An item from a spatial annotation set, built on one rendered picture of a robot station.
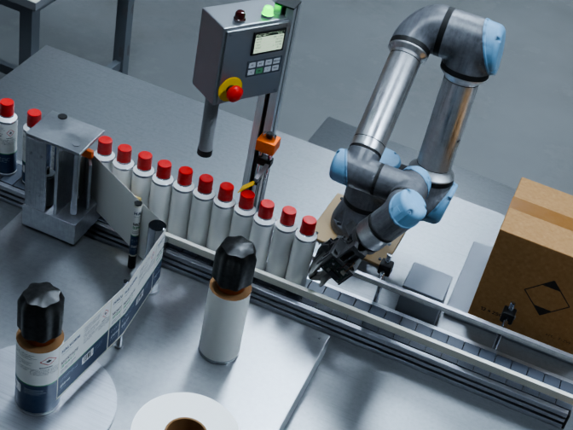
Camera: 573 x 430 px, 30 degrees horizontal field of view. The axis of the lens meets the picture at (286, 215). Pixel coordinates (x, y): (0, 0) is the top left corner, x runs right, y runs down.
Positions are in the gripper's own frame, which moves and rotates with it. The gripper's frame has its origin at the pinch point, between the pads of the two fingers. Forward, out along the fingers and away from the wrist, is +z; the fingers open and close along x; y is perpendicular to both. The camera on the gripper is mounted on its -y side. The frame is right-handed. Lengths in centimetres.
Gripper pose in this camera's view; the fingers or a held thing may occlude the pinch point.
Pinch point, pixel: (314, 273)
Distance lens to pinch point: 248.0
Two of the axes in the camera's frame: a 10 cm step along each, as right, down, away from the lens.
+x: 7.1, 6.9, 1.4
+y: -3.7, 5.3, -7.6
